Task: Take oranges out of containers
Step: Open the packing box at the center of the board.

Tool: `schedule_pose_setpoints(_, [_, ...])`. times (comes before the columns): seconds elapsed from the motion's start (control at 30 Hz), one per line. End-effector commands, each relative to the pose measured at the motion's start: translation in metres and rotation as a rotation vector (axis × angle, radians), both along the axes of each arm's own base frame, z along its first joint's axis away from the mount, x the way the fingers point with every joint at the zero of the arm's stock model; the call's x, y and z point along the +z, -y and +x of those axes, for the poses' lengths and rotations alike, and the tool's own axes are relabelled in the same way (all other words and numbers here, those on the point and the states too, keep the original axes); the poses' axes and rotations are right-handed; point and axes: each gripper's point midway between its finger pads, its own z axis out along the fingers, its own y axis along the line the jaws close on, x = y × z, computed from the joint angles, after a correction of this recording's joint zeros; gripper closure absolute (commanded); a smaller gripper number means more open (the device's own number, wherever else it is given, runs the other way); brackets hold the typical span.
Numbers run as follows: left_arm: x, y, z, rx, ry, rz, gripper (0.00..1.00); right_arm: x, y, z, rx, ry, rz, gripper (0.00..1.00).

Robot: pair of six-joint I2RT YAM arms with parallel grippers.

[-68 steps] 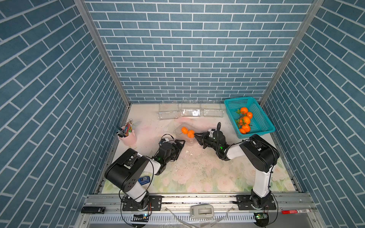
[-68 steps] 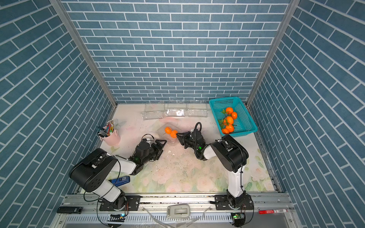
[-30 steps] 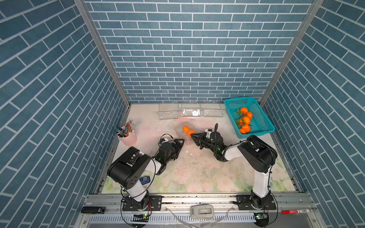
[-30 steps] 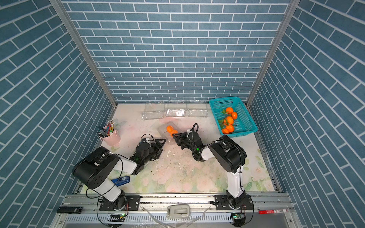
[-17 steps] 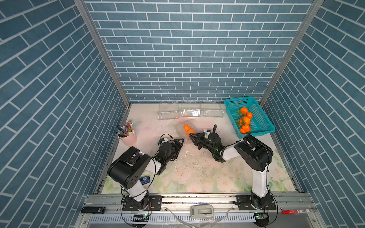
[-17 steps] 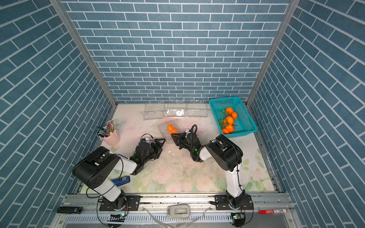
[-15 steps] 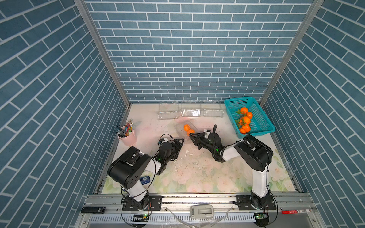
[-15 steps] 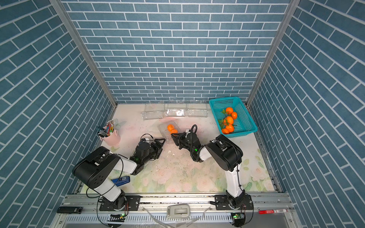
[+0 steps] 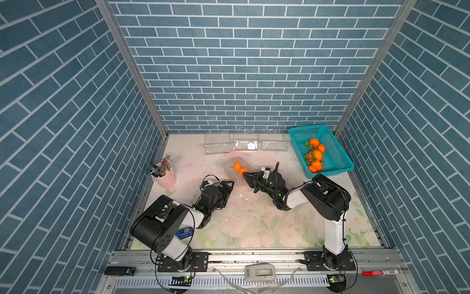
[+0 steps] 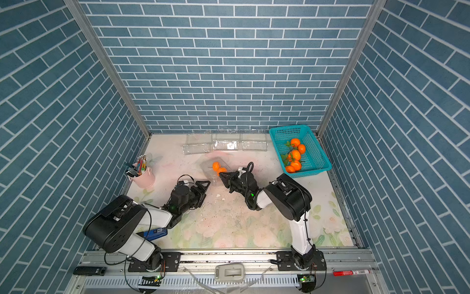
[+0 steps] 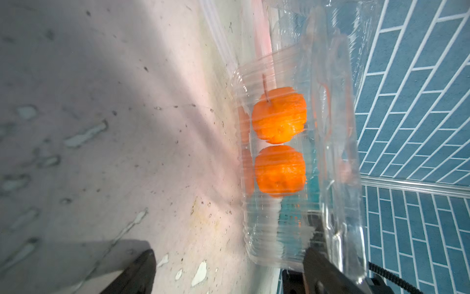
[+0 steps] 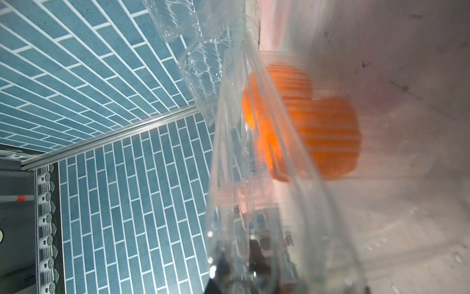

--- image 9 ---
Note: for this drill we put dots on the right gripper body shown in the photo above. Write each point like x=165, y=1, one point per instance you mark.
x=264, y=187

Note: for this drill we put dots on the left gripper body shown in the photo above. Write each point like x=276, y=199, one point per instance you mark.
x=221, y=197

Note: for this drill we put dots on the clear container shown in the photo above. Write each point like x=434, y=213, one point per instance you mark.
x=274, y=141
x=228, y=167
x=245, y=141
x=217, y=143

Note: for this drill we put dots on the orange pair with leaves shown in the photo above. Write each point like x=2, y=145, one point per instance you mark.
x=314, y=144

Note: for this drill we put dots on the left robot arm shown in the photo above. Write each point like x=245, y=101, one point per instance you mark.
x=158, y=225

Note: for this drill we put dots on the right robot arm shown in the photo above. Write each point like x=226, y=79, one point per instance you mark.
x=329, y=199

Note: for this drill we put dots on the blue card on table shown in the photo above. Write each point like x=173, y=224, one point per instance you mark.
x=184, y=233

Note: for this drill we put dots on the pink pen cup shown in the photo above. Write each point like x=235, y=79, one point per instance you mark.
x=163, y=173

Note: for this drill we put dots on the teal plastic basket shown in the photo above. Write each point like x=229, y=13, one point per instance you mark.
x=335, y=160

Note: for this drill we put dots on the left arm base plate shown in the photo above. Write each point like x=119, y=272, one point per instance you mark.
x=191, y=261

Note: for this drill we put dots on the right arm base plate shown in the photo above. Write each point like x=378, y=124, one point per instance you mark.
x=315, y=261

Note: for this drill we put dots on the grey box on rail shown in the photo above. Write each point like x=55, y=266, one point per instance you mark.
x=260, y=272

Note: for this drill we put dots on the black device on rail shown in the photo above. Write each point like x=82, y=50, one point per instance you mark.
x=119, y=271

